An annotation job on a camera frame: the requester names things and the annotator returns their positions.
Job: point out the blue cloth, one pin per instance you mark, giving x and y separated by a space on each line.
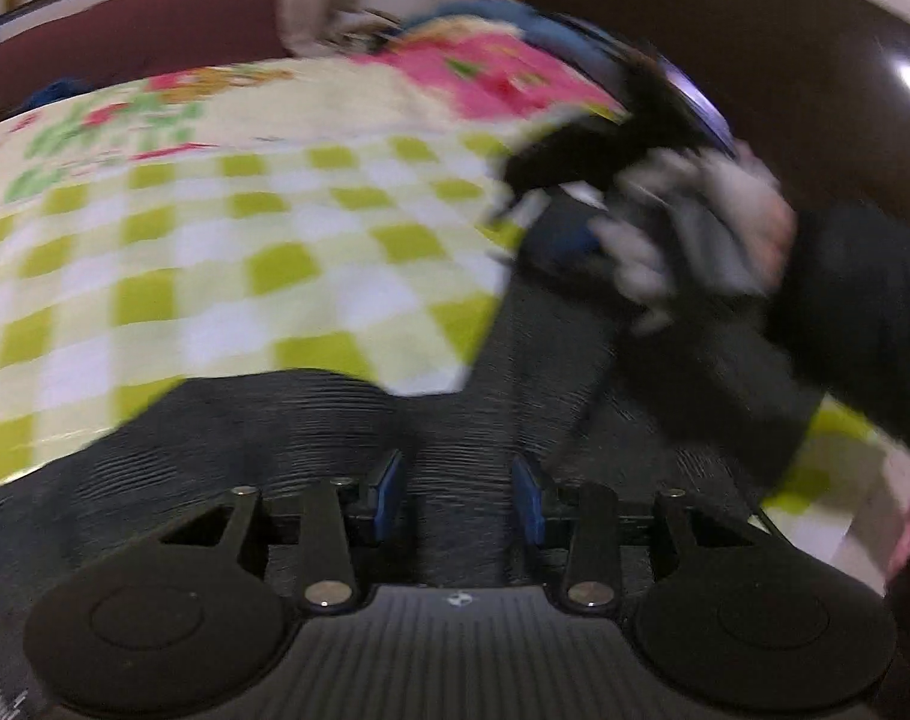
534 26
61 92

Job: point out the dark brown wooden furniture panel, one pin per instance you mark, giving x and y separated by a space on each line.
785 45

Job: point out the dark grey ribbed pants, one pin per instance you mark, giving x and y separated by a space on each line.
290 457

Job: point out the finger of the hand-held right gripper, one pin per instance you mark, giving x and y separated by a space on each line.
556 157

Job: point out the person's right hand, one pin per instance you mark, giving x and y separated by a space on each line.
732 217

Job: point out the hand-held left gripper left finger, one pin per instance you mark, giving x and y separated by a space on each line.
387 499

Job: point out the green checkered printed blanket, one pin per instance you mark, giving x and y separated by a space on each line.
222 255

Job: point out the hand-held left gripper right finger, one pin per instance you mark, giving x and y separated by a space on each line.
528 502

